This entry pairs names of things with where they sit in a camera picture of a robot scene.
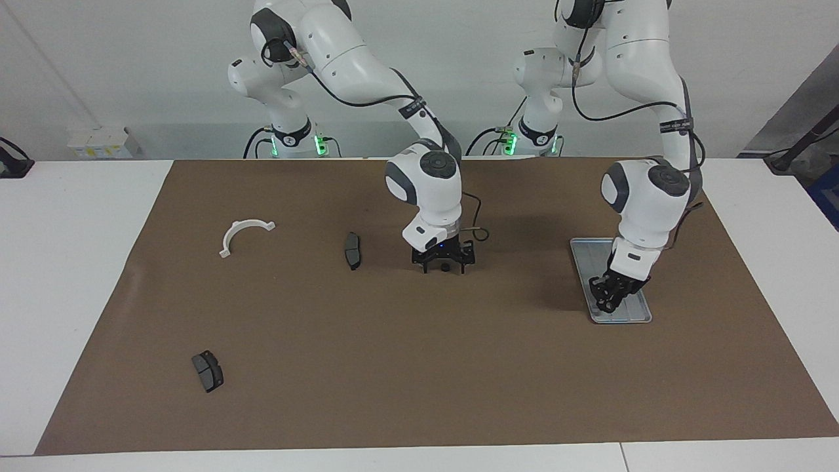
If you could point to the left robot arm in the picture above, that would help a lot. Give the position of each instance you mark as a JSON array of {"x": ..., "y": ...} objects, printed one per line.
[{"x": 645, "y": 59}]

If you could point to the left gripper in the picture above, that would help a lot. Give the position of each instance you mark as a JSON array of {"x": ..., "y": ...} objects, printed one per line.
[{"x": 630, "y": 284}]

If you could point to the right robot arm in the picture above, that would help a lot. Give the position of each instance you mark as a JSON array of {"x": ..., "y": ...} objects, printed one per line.
[{"x": 341, "y": 59}]

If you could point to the dark grey brake pad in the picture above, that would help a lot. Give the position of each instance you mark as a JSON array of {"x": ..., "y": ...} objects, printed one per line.
[
  {"x": 208, "y": 371},
  {"x": 352, "y": 251}
]

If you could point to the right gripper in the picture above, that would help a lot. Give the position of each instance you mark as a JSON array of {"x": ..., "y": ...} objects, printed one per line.
[{"x": 443, "y": 254}]

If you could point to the black stand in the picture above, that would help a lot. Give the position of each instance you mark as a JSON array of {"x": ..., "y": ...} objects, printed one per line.
[
  {"x": 796, "y": 145},
  {"x": 13, "y": 164}
]

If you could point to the silver metal tray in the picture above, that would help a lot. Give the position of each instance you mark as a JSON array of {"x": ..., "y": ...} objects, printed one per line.
[{"x": 585, "y": 275}]

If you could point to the white curved plastic bracket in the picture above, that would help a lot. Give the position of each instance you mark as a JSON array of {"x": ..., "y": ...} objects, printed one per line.
[{"x": 237, "y": 231}]

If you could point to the white cardboard box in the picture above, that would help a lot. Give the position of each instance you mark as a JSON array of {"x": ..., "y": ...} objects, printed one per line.
[{"x": 101, "y": 143}]

